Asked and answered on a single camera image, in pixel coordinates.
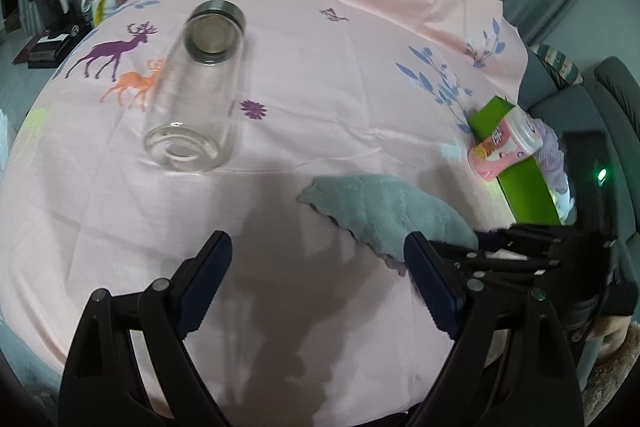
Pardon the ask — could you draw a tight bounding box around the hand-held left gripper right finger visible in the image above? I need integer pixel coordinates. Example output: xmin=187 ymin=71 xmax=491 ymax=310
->
xmin=403 ymin=231 xmax=586 ymax=427

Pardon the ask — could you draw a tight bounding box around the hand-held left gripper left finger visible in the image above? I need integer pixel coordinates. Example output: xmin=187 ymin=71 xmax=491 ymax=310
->
xmin=59 ymin=230 xmax=234 ymax=427

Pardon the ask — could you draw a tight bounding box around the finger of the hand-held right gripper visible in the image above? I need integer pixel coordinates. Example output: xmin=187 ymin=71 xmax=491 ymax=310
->
xmin=474 ymin=224 xmax=581 ymax=254
xmin=452 ymin=249 xmax=563 ymax=281

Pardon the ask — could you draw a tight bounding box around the green box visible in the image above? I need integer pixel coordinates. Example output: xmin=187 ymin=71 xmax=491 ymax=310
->
xmin=467 ymin=96 xmax=576 ymax=228

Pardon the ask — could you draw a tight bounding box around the grey-green towel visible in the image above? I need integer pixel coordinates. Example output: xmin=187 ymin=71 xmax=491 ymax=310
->
xmin=296 ymin=175 xmax=478 ymax=278

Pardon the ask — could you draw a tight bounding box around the purple mesh bath sponge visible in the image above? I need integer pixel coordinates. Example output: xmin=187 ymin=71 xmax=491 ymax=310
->
xmin=535 ymin=122 xmax=568 ymax=198

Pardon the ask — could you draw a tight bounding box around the pink gum jar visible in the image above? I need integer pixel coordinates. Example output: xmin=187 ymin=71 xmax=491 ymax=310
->
xmin=467 ymin=108 xmax=543 ymax=182

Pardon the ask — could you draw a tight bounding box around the grey sofa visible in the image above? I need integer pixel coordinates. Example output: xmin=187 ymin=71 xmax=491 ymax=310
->
xmin=520 ymin=42 xmax=640 ymax=258

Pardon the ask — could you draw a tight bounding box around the patterned cushion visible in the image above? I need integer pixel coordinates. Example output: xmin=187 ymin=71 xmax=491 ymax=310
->
xmin=532 ymin=44 xmax=585 ymax=90

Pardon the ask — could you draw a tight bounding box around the pink printed tablecloth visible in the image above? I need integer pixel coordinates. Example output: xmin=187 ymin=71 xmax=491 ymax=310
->
xmin=0 ymin=0 xmax=531 ymax=414

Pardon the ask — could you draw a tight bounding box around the glass bottle with metal lid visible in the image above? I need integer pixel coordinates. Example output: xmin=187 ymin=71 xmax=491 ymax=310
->
xmin=143 ymin=0 xmax=247 ymax=172

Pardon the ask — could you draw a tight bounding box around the black low cabinet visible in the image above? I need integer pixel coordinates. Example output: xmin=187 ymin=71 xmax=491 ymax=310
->
xmin=0 ymin=0 xmax=93 ymax=70

